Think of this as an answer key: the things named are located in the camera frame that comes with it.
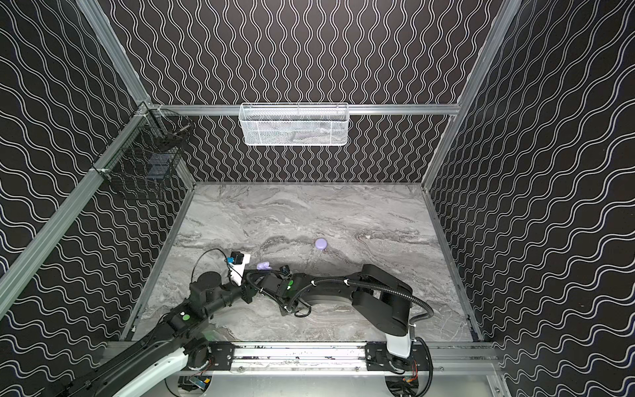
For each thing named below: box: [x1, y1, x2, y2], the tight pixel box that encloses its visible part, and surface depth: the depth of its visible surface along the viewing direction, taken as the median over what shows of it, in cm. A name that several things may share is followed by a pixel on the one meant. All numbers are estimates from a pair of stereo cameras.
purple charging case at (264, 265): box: [256, 261, 273, 271], surface depth 80 cm
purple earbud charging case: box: [315, 237, 329, 251], surface depth 100 cm
